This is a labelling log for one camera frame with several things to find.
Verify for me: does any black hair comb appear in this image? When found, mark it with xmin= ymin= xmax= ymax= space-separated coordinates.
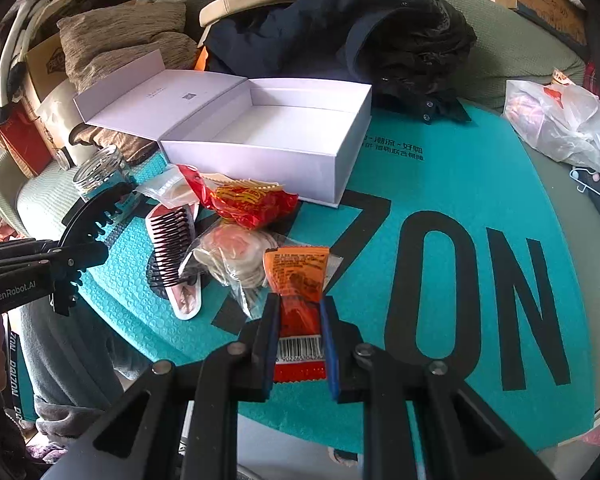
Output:
xmin=145 ymin=205 xmax=195 ymax=288

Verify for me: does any pink rose with-love packet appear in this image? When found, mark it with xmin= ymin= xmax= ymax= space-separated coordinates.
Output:
xmin=156 ymin=205 xmax=201 ymax=321

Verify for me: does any orange red snack sachet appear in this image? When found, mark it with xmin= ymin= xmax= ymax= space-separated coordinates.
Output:
xmin=263 ymin=246 xmax=330 ymax=384

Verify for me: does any clear bag of white pads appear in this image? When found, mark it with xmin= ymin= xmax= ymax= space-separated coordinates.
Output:
xmin=181 ymin=220 xmax=287 ymax=320

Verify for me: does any glass jar with teal label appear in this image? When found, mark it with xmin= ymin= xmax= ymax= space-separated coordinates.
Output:
xmin=72 ymin=145 xmax=131 ymax=202

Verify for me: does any small clear pad bag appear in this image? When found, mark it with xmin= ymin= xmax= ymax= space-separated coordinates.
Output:
xmin=136 ymin=165 xmax=199 ymax=209

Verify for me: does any red box at left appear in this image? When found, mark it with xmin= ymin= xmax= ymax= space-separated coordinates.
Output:
xmin=0 ymin=103 xmax=52 ymax=179

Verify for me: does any teal bubble mailer mat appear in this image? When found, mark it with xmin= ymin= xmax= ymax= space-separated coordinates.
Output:
xmin=80 ymin=105 xmax=595 ymax=452

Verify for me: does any cardboard box at left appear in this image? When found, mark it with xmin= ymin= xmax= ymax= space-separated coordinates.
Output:
xmin=23 ymin=34 xmax=67 ymax=107

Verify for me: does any red crinkled snack packet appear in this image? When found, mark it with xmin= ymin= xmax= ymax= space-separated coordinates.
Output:
xmin=176 ymin=165 xmax=299 ymax=230

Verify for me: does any brown striped pillow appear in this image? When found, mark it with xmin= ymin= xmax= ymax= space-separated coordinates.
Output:
xmin=57 ymin=2 xmax=197 ymax=92

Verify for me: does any open white cardboard box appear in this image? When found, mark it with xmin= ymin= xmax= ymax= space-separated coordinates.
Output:
xmin=74 ymin=51 xmax=372 ymax=207

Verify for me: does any beige cap brim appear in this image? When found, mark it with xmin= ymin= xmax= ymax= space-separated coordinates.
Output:
xmin=198 ymin=0 xmax=292 ymax=27

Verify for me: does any white plastic shopping bag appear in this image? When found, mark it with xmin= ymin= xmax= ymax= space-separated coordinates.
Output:
xmin=503 ymin=80 xmax=600 ymax=173

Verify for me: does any dark navy jacket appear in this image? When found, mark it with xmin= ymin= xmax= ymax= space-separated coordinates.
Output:
xmin=204 ymin=0 xmax=477 ymax=124

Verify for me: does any green bed sheet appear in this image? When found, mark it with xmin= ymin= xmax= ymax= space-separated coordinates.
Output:
xmin=187 ymin=0 xmax=600 ymax=405

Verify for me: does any white wire hanger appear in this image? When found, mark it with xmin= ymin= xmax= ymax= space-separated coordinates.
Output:
xmin=569 ymin=167 xmax=600 ymax=195

